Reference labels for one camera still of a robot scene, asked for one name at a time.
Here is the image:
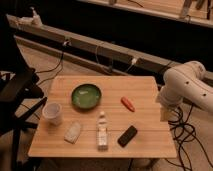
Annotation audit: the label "clear plastic water bottle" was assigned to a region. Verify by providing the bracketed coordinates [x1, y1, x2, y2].
[97, 111, 108, 151]

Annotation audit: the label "black office chair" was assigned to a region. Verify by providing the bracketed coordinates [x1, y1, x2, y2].
[0, 11, 47, 171]

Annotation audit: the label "green ceramic bowl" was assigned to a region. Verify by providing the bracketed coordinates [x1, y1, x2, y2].
[71, 84, 102, 110]

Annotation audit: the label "black floor cables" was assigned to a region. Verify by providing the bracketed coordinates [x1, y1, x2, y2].
[164, 103, 213, 171]

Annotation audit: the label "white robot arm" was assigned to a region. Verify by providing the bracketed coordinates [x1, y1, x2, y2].
[156, 61, 213, 121]

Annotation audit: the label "wooden table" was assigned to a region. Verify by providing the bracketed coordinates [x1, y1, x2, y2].
[29, 76, 177, 158]

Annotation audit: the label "white plastic cup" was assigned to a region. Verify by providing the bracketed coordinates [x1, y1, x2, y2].
[42, 102, 62, 125]

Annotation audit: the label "long grey rail beam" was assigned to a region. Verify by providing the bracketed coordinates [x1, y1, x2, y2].
[7, 15, 213, 86]

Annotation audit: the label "white spray bottle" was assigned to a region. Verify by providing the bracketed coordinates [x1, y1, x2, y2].
[18, 6, 44, 28]

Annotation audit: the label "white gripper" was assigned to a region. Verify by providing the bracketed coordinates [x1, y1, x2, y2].
[156, 86, 181, 121]

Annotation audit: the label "red pepper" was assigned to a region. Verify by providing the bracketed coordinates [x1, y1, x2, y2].
[121, 97, 135, 112]

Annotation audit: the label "white cable on rail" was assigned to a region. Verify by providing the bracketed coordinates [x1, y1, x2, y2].
[94, 42, 114, 73]

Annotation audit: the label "black smartphone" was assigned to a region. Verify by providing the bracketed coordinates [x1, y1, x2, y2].
[117, 126, 138, 147]

